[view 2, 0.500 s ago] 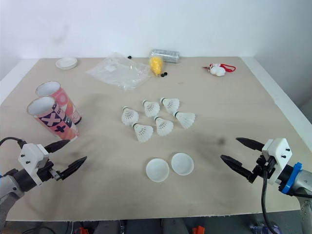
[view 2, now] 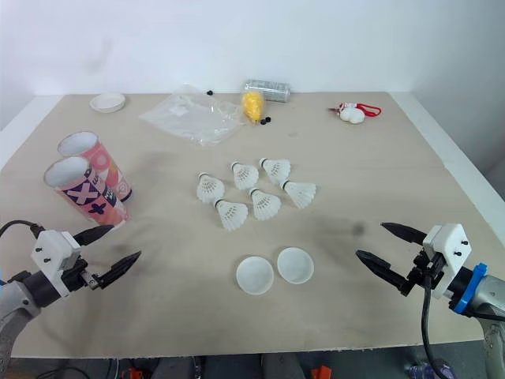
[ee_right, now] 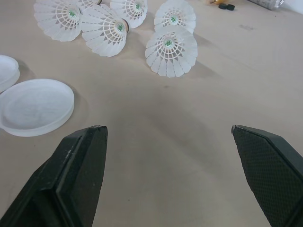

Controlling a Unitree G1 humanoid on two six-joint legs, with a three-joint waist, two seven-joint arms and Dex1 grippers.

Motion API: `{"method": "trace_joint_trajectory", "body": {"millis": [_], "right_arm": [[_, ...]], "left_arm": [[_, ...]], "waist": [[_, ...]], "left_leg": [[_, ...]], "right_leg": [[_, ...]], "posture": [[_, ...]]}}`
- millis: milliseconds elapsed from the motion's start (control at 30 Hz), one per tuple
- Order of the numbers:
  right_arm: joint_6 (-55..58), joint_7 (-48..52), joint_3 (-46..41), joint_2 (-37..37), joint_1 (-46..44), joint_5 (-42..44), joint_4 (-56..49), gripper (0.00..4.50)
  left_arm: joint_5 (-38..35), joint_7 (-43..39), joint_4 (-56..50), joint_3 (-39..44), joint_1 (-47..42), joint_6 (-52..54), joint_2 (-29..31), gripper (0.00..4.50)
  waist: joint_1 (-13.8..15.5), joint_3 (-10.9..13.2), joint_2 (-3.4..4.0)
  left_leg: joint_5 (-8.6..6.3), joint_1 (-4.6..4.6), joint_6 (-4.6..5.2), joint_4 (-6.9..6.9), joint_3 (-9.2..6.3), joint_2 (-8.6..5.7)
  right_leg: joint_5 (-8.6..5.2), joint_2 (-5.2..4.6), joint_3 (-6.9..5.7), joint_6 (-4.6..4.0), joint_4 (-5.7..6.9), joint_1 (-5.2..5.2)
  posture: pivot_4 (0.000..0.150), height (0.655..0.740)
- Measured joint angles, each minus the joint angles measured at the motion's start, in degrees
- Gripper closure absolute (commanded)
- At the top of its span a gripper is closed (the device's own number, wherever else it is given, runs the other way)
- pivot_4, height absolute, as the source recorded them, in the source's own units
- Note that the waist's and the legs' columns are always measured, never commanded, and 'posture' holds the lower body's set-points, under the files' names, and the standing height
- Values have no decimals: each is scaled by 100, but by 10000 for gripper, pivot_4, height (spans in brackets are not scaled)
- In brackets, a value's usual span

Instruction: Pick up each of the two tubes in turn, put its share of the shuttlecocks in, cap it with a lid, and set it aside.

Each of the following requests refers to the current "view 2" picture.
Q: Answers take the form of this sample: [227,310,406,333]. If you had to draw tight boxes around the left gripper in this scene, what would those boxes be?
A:
[62,223,143,295]

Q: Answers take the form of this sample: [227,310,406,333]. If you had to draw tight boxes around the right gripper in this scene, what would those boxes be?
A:
[355,222,446,296]

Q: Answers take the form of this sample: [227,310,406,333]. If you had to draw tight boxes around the white tube lid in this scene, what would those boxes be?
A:
[276,246,316,285]
[235,255,275,295]

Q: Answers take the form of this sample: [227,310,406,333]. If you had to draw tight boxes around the pink and navy patterned tube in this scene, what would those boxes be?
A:
[43,156,131,229]

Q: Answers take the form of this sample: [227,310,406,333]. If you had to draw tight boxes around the white shuttlecock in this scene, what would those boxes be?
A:
[279,179,318,209]
[245,187,282,222]
[211,197,250,231]
[196,171,226,205]
[258,157,293,185]
[229,160,260,191]

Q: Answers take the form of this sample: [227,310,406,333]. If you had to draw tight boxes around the white round dish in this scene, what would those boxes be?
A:
[88,92,128,114]

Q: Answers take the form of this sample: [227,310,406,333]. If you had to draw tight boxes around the clear plastic bag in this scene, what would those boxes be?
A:
[137,83,248,148]

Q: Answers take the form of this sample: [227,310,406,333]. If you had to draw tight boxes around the robot body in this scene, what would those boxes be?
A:
[106,352,340,379]

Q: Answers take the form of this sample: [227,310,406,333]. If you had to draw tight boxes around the silver can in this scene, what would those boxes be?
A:
[241,79,292,104]

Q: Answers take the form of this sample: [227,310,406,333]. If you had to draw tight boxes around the yellow toy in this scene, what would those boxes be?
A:
[241,91,266,125]

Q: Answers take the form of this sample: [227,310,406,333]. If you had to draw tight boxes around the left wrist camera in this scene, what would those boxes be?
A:
[31,229,82,296]

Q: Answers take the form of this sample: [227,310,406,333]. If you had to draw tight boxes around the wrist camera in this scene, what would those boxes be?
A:
[31,229,82,296]
[421,223,473,300]

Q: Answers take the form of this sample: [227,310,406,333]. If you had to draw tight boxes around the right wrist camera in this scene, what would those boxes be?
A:
[421,223,473,300]

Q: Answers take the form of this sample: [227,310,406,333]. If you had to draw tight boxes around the black cable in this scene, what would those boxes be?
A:
[0,220,45,241]
[420,272,451,379]

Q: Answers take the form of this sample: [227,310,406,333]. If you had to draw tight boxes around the white toy with red strap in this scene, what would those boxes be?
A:
[328,101,384,126]

